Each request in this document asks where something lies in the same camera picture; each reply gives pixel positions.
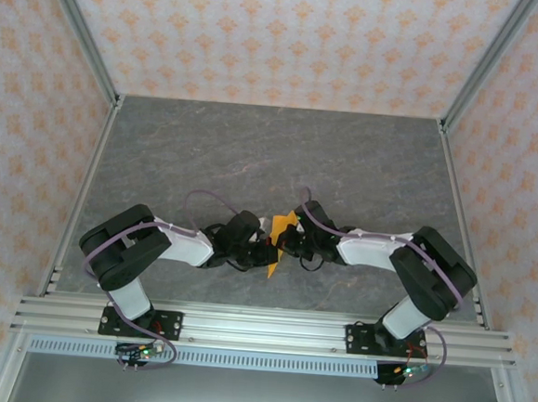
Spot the grey slotted cable duct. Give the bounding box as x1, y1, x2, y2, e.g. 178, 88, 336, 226
27, 336, 381, 382

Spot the small circuit board with LED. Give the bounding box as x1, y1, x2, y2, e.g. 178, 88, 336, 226
114, 340, 165, 359
392, 362, 429, 380

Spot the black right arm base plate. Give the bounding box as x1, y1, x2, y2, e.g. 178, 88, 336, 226
343, 321, 430, 362

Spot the grey metal sheet panel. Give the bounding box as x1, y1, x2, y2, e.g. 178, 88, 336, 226
6, 350, 516, 402

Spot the orange square paper sheet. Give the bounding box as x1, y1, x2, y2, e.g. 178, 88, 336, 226
262, 208, 300, 281

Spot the aluminium table side rail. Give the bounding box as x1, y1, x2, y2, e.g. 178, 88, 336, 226
421, 119, 509, 331
37, 90, 125, 304

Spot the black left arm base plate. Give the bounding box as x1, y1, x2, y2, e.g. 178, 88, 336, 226
98, 305, 185, 344

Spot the aluminium mounting beam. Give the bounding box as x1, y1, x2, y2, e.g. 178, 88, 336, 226
9, 287, 521, 370

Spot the aluminium frame post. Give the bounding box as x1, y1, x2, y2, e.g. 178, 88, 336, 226
437, 0, 538, 139
27, 0, 132, 107

